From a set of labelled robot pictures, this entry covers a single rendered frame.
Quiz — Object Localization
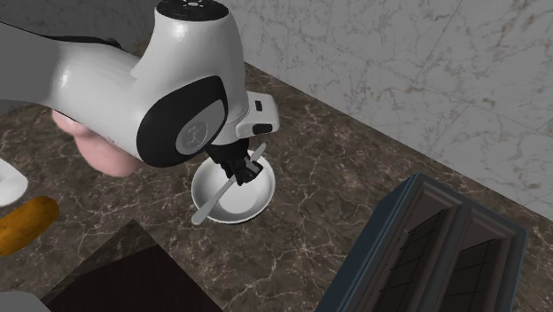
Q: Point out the grey spoon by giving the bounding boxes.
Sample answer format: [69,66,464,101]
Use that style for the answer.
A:
[191,142,268,226]

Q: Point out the white bowl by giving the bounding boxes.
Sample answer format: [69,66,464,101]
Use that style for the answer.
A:
[191,148,277,225]

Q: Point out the pink round object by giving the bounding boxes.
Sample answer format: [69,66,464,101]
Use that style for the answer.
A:
[51,109,144,179]

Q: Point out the blue-grey glass door cabinet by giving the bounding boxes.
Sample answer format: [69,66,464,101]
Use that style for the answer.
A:
[315,171,529,312]

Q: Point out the orange-brown oblong bread loaf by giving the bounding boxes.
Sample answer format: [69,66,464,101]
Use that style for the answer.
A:
[0,195,60,259]

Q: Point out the white dish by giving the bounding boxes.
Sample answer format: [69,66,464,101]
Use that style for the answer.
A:
[0,157,29,208]

